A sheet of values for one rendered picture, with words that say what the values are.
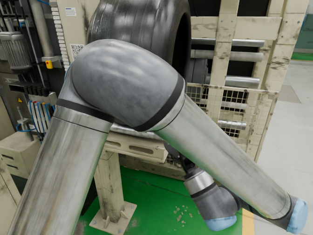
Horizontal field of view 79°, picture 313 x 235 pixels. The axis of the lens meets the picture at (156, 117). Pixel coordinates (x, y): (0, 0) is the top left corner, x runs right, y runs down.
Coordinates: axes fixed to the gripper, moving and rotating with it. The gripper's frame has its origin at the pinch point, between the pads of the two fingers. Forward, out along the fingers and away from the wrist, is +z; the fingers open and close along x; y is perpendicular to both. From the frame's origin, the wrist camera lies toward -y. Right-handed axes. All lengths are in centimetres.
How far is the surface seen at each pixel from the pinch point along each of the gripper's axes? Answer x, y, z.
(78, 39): -15, 1, 51
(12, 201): -83, 40, 11
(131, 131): -12.7, 18.6, 8.8
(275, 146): 127, 166, -41
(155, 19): 9.2, -20.8, 23.1
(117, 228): -54, 92, -28
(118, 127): -17.1, 19.6, 13.5
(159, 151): -5.5, 19.2, -5.3
